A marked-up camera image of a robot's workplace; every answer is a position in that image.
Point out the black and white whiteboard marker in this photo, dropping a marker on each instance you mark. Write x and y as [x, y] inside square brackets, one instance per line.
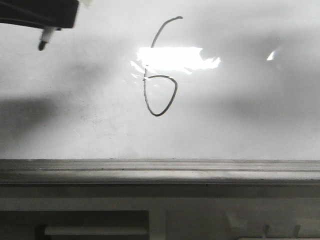
[46, 37]

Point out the grey metal whiteboard tray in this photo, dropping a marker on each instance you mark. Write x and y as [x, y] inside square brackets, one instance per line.
[157, 171]

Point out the handwritten black number six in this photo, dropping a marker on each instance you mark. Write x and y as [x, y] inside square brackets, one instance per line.
[159, 88]

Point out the white whiteboard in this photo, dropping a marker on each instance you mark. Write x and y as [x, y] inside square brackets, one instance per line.
[248, 74]

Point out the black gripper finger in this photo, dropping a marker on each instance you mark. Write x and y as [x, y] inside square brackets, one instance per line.
[19, 12]

